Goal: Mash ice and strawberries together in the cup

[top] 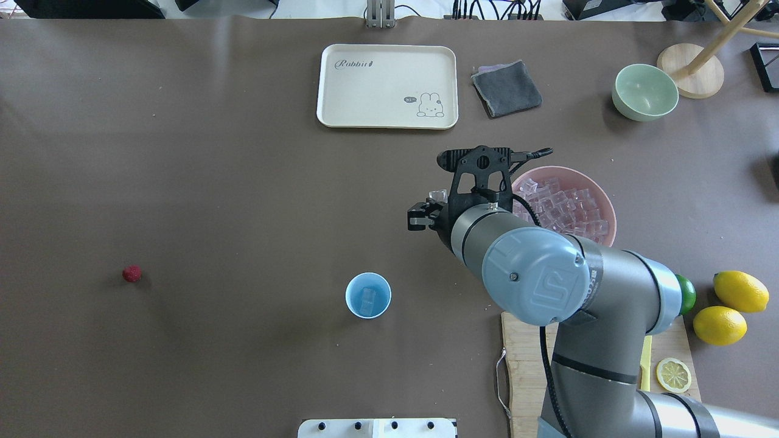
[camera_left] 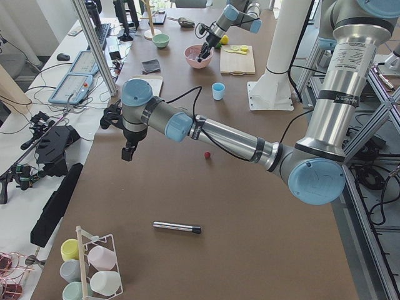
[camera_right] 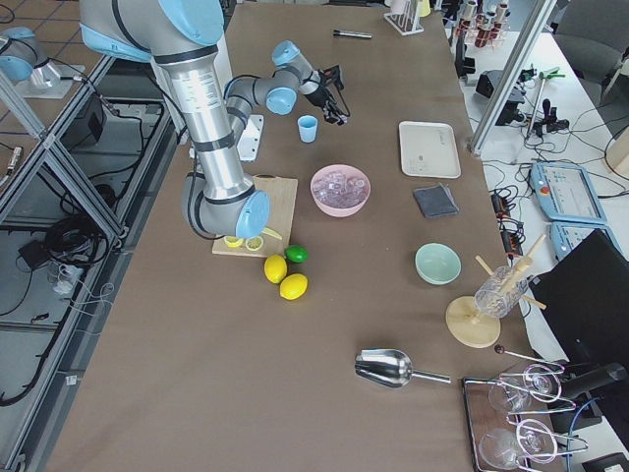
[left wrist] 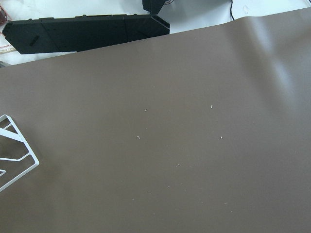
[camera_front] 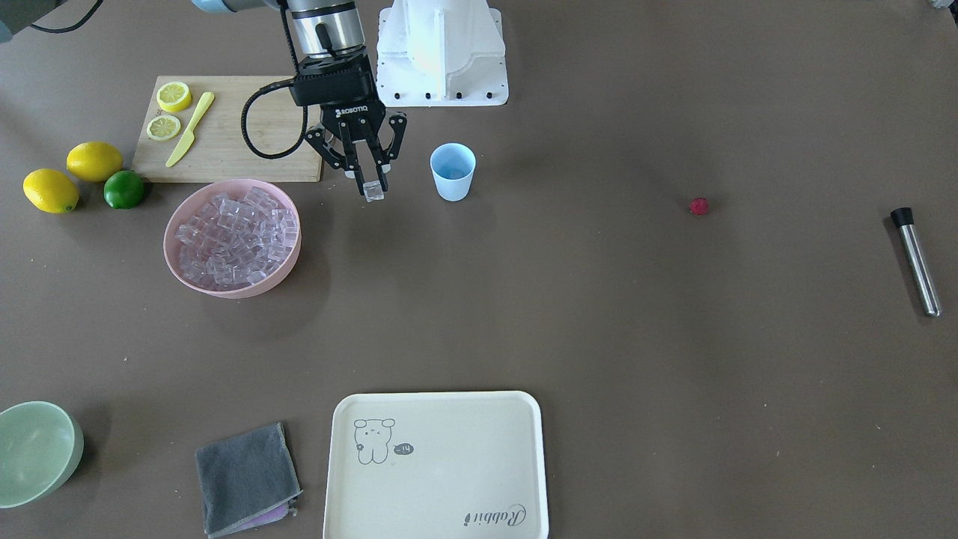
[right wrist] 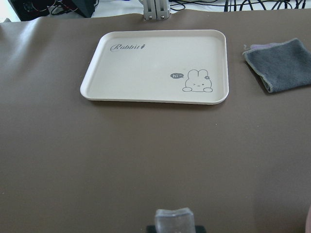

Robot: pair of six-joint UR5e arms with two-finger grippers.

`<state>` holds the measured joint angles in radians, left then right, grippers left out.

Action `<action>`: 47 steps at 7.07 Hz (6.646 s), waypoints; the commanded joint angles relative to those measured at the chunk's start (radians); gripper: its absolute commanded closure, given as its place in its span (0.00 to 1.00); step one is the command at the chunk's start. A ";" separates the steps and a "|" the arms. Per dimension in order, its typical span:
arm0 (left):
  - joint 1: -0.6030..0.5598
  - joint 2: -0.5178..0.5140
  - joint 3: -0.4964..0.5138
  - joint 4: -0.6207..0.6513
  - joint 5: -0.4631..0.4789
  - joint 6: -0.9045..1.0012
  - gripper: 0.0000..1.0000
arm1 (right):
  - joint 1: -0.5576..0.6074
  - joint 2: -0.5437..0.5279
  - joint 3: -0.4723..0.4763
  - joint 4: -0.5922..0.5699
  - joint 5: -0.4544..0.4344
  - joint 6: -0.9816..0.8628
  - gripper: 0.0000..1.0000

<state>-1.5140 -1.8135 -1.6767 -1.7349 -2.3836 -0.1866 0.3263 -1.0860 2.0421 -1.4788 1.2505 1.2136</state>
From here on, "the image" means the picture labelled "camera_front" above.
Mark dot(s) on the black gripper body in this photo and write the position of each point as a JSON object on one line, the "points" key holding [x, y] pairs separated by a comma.
{"points": [[356, 117]]}

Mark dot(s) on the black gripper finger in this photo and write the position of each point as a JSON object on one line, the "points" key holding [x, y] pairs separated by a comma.
{"points": [[383, 156], [346, 160]]}

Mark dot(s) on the clear ice cube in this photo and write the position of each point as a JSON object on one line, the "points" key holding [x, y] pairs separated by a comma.
{"points": [[373, 191]]}

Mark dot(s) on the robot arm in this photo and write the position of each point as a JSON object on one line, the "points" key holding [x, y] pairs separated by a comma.
{"points": [[316, 29]]}

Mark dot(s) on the light blue plastic cup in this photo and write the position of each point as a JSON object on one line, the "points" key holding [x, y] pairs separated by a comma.
{"points": [[453, 167]]}

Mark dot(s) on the pile of clear ice cubes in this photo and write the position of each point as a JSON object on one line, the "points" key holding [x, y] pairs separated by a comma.
{"points": [[236, 239]]}

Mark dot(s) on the wooden cutting board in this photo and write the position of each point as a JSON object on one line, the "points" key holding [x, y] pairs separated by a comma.
{"points": [[219, 152]]}

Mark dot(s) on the pink bowl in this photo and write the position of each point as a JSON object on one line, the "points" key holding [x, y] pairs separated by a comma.
{"points": [[224, 288]]}

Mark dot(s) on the yellow plastic knife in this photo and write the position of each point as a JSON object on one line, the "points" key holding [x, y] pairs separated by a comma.
{"points": [[188, 136]]}

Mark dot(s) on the lemon half near board corner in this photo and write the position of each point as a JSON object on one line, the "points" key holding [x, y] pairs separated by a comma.
{"points": [[174, 96]]}

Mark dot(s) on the lemon slice on board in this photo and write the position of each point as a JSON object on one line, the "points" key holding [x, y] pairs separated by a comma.
{"points": [[163, 127]]}

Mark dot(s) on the green lime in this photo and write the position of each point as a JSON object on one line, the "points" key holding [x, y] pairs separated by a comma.
{"points": [[125, 189]]}

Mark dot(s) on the whole yellow lemon inner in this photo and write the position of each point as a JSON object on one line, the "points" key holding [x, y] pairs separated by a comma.
{"points": [[94, 161]]}

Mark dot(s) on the whole yellow lemon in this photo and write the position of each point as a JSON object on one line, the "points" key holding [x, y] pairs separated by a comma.
{"points": [[51, 191], [94, 161]]}

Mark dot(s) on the whole yellow lemon outer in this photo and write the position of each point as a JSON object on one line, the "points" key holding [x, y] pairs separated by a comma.
{"points": [[51, 191]]}

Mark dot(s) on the red strawberry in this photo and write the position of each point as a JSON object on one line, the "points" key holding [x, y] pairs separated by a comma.
{"points": [[699, 206]]}

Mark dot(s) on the cream rabbit serving tray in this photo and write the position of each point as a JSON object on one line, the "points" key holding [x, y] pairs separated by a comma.
{"points": [[437, 465]]}

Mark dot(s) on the grey folded cloth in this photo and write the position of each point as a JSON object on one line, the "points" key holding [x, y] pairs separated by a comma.
{"points": [[247, 481]]}

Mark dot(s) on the pale green bowl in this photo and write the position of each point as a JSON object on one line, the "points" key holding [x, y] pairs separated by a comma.
{"points": [[41, 446]]}

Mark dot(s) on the steel muddler black tip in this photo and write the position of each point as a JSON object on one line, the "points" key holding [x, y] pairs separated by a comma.
{"points": [[904, 222]]}

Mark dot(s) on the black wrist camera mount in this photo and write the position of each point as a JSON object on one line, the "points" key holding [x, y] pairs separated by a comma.
{"points": [[334, 81]]}

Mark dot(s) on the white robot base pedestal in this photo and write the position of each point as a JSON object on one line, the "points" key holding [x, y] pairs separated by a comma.
{"points": [[441, 53]]}

